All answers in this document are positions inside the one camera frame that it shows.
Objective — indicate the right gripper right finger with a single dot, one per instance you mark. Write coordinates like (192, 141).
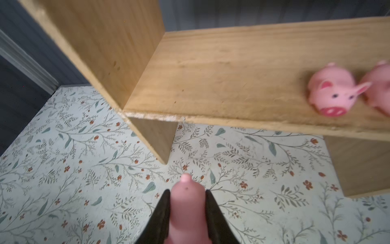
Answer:
(219, 231)

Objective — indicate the pink toy pig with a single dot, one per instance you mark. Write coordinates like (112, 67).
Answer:
(332, 90)
(378, 94)
(187, 223)

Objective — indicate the floral patterned table mat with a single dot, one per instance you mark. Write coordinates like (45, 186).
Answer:
(78, 175)

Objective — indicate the pink toy pig bottom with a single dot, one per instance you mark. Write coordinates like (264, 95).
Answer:
(332, 90)

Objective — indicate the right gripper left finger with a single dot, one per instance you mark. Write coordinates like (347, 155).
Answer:
(157, 228)

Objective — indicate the wooden two-tier shelf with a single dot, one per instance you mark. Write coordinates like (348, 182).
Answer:
(248, 77)

